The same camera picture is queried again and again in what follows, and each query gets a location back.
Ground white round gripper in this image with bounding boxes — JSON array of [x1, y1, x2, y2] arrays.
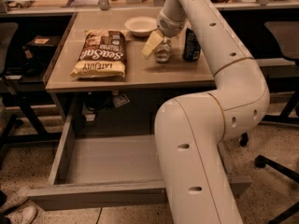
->
[[141, 9, 186, 59]]

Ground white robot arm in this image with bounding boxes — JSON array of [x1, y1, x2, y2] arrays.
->
[[154, 0, 270, 224]]

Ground blue pepsi can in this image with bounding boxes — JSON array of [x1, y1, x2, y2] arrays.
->
[[182, 27, 201, 62]]

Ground open grey top drawer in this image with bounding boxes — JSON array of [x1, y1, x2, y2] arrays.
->
[[27, 96, 253, 211]]

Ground white paper bowl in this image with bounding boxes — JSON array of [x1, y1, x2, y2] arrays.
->
[[124, 16, 157, 37]]

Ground brown sea salt chip bag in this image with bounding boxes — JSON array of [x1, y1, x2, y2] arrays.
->
[[70, 29, 127, 78]]

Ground black box under desk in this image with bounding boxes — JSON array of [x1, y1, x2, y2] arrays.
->
[[26, 35, 61, 50]]

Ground grey office chair right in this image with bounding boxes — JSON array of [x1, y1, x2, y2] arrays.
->
[[263, 21, 299, 125]]

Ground grey office chair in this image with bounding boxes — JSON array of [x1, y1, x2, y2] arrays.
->
[[263, 21, 299, 125], [0, 22, 18, 165]]

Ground grey office chair left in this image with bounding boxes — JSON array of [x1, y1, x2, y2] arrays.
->
[[0, 22, 18, 165]]

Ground black chair base right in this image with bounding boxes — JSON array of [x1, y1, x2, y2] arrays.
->
[[254, 154, 299, 224]]

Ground white sneaker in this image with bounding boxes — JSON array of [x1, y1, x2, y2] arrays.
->
[[7, 205, 37, 224]]

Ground black cables under desk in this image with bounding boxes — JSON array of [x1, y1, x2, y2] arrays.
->
[[83, 91, 114, 112]]

